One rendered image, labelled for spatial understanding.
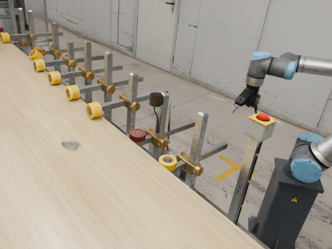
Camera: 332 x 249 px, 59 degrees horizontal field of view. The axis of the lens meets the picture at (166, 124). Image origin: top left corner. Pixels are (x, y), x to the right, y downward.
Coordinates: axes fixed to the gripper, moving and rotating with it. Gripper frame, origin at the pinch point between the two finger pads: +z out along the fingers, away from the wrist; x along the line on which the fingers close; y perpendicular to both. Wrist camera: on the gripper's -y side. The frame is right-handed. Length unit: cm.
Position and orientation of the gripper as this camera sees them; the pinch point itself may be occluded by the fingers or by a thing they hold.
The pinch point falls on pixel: (242, 118)
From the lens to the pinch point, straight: 169.2
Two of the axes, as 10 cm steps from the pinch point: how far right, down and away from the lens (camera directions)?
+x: -7.2, -4.0, 5.6
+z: -1.1, 8.7, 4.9
